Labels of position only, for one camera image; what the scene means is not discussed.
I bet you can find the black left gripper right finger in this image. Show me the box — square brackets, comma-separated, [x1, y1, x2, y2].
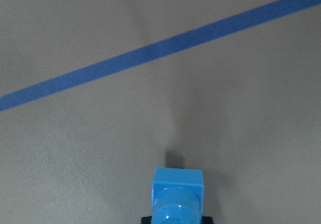
[202, 216, 214, 224]

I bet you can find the long blue four-stud block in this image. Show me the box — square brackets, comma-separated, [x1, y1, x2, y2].
[151, 167, 205, 223]

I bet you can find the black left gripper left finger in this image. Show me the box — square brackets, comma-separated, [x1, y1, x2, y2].
[140, 216, 152, 224]

